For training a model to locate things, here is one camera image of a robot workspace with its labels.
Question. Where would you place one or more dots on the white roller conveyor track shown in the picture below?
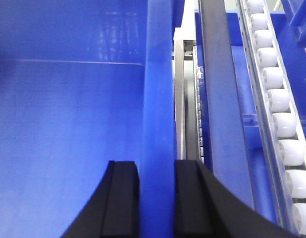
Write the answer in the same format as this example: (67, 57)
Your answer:
(282, 135)

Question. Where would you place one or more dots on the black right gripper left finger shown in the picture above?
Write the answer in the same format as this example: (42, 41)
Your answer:
(113, 209)

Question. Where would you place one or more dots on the large blue plastic bin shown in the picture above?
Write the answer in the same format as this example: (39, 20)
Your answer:
(82, 83)

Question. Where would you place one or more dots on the lower right blue bin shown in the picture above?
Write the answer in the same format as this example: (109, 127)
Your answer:
(294, 58)

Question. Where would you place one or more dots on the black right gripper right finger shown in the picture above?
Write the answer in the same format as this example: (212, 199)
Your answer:
(205, 208)

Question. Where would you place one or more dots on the dark metal divider rail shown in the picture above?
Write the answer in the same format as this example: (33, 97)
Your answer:
(229, 153)

